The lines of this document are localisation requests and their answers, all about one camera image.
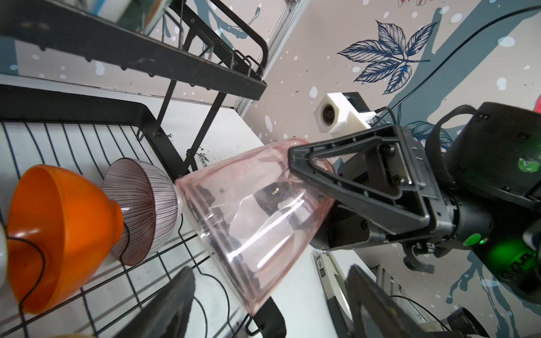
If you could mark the black wire dish rack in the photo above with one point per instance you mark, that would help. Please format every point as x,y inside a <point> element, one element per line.
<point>50,123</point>

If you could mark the mint green plate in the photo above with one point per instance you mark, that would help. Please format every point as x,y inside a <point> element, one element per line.
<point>143,15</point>

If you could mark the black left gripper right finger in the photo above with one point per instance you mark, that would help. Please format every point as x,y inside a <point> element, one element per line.
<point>364,294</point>

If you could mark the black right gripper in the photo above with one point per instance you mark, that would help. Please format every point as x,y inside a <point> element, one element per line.
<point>386,193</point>

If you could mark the white striped bowl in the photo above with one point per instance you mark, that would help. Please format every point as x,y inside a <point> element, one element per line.
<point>149,204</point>

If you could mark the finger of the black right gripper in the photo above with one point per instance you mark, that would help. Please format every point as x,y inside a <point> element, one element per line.
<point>291,214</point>

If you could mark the orange bowl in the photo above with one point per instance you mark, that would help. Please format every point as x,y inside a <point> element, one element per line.
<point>61,227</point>

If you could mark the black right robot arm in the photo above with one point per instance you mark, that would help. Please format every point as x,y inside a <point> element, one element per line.
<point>481,195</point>

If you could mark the aluminium frame corner post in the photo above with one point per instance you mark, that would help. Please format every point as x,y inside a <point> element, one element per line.
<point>282,32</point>

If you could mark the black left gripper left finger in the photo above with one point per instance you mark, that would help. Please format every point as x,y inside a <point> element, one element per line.
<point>168,313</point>

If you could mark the pink plastic cup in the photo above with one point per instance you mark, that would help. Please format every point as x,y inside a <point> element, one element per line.
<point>218,201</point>

